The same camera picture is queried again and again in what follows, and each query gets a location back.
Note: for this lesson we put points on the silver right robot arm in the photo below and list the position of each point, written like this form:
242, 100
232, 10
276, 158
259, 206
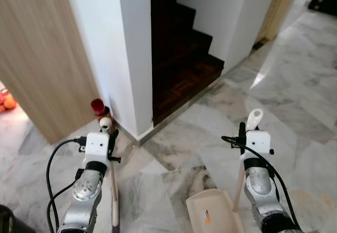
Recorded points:
263, 188

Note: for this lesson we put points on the beige louvred door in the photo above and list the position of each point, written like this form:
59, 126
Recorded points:
279, 9

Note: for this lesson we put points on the light wooden panel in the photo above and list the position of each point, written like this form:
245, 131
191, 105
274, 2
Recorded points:
42, 54

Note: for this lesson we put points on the dark object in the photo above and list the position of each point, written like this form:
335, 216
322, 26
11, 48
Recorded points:
5, 220

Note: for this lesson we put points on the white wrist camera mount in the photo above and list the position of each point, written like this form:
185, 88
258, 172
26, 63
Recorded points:
96, 147
258, 144

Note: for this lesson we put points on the red-lidded brown jar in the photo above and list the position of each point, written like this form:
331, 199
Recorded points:
100, 109

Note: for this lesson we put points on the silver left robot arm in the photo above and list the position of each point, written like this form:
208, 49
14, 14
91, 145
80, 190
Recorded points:
84, 196

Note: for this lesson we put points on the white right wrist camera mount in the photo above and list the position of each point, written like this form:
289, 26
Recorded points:
258, 144

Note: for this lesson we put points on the dark wooden staircase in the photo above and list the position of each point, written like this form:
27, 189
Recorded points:
179, 64

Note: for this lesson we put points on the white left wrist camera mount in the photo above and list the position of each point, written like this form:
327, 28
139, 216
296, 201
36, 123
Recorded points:
96, 147

